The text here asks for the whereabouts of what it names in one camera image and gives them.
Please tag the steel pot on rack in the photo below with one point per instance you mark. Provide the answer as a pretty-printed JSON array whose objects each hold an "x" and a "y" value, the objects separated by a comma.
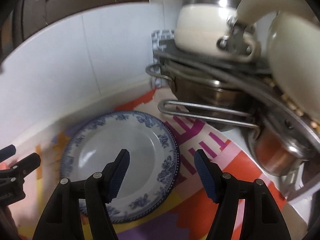
[{"x": 202, "y": 96}]

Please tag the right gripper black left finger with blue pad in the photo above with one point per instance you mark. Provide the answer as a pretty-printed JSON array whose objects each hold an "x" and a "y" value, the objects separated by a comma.
[{"x": 61, "y": 217}]

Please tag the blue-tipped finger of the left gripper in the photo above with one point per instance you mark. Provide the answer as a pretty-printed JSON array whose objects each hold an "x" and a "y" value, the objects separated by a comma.
[{"x": 7, "y": 152}]

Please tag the colourful patterned table mat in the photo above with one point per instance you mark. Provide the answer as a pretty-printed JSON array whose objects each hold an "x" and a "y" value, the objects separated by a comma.
[{"x": 186, "y": 214}]

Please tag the copper bottom steel pot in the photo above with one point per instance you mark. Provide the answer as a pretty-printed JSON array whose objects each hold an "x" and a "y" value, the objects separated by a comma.
[{"x": 279, "y": 149}]

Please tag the metal pot rack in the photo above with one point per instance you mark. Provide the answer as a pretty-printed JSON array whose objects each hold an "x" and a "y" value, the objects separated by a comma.
[{"x": 270, "y": 102}]

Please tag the cream pot with lid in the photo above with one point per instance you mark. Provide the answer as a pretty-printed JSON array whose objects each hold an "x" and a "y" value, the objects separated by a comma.
[{"x": 204, "y": 26}]

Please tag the dark wooden wall cabinet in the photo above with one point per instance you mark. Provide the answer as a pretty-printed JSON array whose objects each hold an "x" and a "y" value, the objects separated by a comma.
[{"x": 21, "y": 19}]

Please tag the blue white porcelain plate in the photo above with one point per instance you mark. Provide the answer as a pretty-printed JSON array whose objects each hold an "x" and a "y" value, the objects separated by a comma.
[{"x": 154, "y": 160}]

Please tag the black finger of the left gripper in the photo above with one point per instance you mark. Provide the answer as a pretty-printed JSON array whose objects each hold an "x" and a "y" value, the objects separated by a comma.
[{"x": 21, "y": 169}]

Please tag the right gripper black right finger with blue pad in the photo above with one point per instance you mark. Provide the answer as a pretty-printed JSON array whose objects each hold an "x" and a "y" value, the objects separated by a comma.
[{"x": 262, "y": 217}]

